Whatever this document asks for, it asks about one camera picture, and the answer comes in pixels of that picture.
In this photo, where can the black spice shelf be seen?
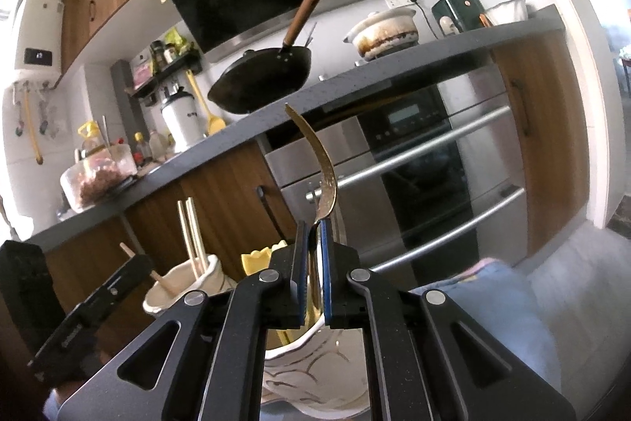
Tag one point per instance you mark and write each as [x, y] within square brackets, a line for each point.
[167, 61]

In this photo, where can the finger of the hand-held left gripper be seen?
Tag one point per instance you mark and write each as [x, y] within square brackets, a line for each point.
[130, 278]

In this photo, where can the wooden chopstick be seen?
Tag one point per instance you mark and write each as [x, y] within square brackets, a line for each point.
[196, 236]
[183, 238]

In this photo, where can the sauce bottle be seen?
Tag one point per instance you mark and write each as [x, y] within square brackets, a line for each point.
[140, 149]

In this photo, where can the yellow spatula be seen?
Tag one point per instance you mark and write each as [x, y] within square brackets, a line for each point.
[213, 115]

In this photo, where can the dark green kitchen appliance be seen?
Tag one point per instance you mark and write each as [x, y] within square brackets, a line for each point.
[456, 14]

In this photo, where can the gold spoon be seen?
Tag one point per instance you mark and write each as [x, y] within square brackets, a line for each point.
[327, 174]

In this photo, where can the white jar with black lid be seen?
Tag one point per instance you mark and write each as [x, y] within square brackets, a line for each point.
[183, 120]

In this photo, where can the blue printed cloth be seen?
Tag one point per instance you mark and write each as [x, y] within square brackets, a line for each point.
[493, 302]

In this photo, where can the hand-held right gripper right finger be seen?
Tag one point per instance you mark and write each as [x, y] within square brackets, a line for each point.
[328, 275]

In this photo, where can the grey kitchen counter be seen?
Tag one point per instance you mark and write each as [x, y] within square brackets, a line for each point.
[345, 73]

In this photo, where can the stainless steel oven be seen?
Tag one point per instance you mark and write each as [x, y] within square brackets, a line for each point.
[419, 164]

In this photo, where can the clear food container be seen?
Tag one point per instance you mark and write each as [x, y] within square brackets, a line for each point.
[96, 177]

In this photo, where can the wooden kitchen base cabinet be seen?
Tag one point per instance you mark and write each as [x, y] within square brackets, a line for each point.
[222, 184]

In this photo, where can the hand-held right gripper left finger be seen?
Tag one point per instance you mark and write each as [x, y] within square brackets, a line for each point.
[301, 275]

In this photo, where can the white floral ceramic utensil holder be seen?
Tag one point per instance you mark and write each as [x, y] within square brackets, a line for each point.
[315, 366]

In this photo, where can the white clay pot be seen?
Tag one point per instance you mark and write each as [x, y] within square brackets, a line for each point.
[382, 34]

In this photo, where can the white water heater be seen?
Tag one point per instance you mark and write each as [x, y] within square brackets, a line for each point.
[37, 34]

